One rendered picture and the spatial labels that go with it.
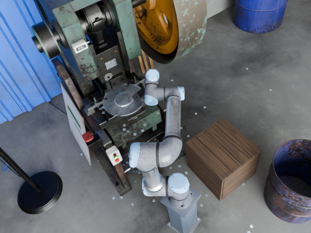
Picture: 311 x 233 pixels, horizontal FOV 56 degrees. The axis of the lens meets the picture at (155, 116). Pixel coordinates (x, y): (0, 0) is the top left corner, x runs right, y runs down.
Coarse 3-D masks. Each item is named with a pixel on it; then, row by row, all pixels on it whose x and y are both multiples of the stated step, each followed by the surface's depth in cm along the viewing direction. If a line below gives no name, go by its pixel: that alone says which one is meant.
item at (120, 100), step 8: (120, 88) 203; (128, 88) 202; (136, 88) 201; (104, 96) 199; (112, 96) 199; (120, 96) 197; (128, 96) 196; (104, 104) 195; (112, 104) 194; (120, 104) 192; (128, 104) 192; (136, 104) 192; (112, 112) 190; (120, 112) 189; (128, 112) 188
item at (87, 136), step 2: (86, 132) 185; (88, 132) 184; (90, 132) 185; (84, 134) 184; (86, 134) 184; (88, 134) 184; (90, 134) 184; (82, 136) 183; (84, 136) 183; (86, 136) 183; (88, 136) 183; (90, 136) 182; (92, 136) 182; (84, 138) 182; (86, 138) 182; (88, 138) 181; (90, 138) 181; (92, 138) 182; (84, 140) 181; (86, 140) 181; (88, 140) 181; (90, 140) 182
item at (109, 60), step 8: (104, 40) 172; (112, 40) 174; (96, 48) 171; (104, 48) 170; (112, 48) 170; (104, 56) 170; (112, 56) 174; (120, 56) 177; (104, 64) 174; (112, 64) 177; (120, 64) 181; (104, 72) 178; (112, 72) 181; (120, 72) 184; (112, 80) 182; (120, 80) 185; (112, 88) 186
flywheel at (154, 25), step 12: (156, 0) 165; (168, 0) 154; (156, 12) 173; (168, 12) 160; (144, 24) 197; (156, 24) 181; (168, 24) 167; (144, 36) 198; (156, 36) 190; (168, 36) 175; (156, 48) 191; (168, 48) 175
